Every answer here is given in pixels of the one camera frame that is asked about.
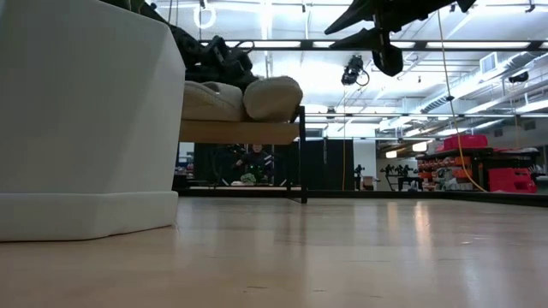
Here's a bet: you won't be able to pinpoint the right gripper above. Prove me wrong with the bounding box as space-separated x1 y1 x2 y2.
324 0 477 50

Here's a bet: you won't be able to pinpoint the wooden shelf with black frame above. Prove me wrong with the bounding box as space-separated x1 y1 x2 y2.
178 105 308 204

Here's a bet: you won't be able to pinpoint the grey rubber slide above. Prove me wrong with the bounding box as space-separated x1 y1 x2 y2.
242 75 304 123
182 80 247 123

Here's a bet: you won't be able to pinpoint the white hexagonal plant pot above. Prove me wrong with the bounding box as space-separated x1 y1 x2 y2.
0 0 186 243

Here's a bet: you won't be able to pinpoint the black background robot arms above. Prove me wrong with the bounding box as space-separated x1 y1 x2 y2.
353 163 426 193

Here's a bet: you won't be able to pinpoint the red storage bin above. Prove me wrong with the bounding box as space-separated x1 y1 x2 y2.
487 167 539 194
442 133 490 151

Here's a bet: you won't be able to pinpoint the black hanging ceiling device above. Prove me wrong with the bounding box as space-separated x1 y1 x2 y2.
341 54 371 86

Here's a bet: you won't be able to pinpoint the black partition panel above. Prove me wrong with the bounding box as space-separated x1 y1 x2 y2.
194 139 355 192

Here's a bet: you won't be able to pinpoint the yellow cable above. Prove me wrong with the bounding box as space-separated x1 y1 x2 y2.
435 8 488 193

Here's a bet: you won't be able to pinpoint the black overhead crossbar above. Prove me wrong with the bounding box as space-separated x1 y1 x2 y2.
199 38 548 53

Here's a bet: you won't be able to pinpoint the person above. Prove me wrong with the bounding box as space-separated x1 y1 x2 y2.
233 144 275 185

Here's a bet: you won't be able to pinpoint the black aluminium table frame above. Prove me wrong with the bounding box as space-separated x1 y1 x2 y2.
173 187 548 210

